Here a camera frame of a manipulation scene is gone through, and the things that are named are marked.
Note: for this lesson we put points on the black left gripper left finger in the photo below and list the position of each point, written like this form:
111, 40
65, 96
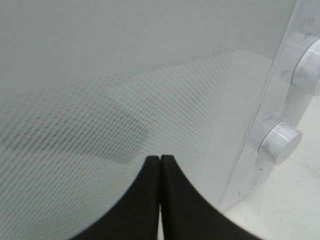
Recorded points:
136, 215

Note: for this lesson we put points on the round microwave door button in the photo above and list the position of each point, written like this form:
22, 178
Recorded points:
251, 182

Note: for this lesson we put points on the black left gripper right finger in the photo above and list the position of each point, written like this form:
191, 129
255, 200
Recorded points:
185, 214

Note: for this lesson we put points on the white microwave door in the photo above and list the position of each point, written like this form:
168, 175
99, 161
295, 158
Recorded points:
89, 88

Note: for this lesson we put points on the white microwave oven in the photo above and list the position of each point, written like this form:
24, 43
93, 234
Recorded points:
282, 101

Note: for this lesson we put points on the white microwave knob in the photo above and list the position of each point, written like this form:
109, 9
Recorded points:
280, 142
307, 72

